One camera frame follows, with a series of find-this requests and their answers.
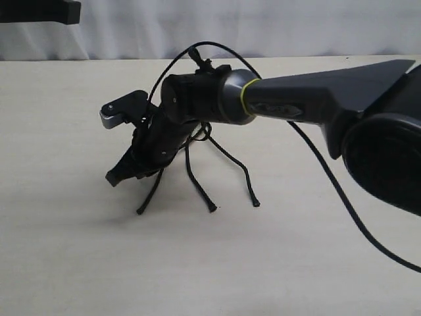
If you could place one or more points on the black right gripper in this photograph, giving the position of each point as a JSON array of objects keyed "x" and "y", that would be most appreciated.
[{"x": 154, "y": 151}]

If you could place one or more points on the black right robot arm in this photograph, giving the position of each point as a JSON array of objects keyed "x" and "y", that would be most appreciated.
[{"x": 369, "y": 116}]

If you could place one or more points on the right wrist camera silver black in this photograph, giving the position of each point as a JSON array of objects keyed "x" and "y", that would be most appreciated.
[{"x": 131, "y": 108}]

